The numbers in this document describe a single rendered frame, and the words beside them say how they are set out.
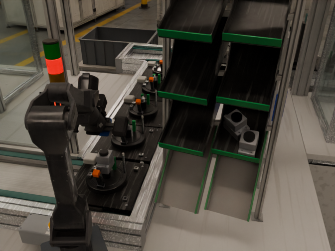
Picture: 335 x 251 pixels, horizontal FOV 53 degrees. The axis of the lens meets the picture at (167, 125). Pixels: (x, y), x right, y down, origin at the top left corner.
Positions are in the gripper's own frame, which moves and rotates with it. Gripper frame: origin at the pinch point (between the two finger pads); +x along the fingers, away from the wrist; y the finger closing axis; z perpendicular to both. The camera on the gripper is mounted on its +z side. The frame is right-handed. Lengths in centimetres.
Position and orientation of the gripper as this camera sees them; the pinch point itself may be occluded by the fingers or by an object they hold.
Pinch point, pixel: (102, 130)
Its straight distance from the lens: 109.4
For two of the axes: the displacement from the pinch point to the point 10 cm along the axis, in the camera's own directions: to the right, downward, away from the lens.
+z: 1.4, -9.3, 3.5
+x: 1.2, 3.6, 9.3
